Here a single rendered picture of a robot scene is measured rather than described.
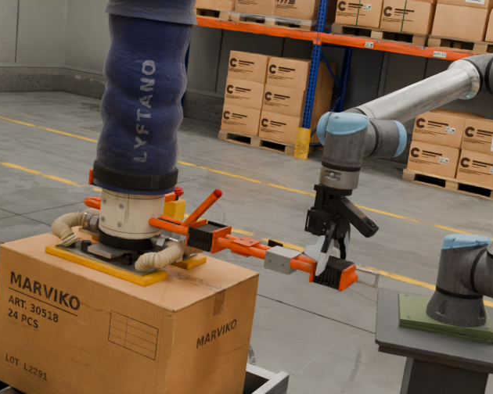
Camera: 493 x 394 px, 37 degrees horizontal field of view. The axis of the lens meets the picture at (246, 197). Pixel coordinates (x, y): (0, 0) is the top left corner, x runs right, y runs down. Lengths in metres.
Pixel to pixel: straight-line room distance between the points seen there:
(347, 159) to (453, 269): 0.84
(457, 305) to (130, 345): 1.07
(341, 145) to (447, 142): 7.36
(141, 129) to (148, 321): 0.48
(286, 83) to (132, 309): 8.06
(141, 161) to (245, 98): 8.18
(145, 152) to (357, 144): 0.55
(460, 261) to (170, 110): 1.04
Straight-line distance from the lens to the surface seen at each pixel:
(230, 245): 1.85
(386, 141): 1.74
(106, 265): 1.95
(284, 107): 9.76
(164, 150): 1.92
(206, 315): 1.89
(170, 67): 1.90
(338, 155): 1.67
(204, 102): 11.82
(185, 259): 2.05
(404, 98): 2.00
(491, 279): 2.34
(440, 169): 9.06
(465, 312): 2.44
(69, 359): 2.04
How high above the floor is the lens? 1.62
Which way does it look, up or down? 13 degrees down
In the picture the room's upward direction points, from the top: 7 degrees clockwise
